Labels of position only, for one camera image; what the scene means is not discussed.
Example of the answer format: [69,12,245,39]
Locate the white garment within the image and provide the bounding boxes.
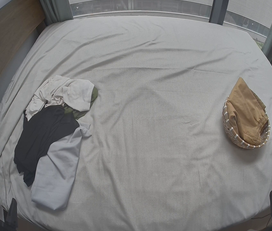
[26,75,94,121]

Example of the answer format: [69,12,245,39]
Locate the green garment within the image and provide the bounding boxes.
[62,86,99,120]

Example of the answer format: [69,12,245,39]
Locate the pale grey garment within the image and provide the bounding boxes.
[31,122,92,211]

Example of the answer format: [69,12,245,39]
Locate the round woven basket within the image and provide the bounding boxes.
[222,96,271,149]

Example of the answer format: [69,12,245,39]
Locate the tan shorts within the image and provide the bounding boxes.
[226,77,270,146]

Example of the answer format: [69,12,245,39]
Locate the black garment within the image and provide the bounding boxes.
[14,105,80,187]

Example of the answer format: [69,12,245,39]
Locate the bed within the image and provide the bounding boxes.
[0,0,272,231]

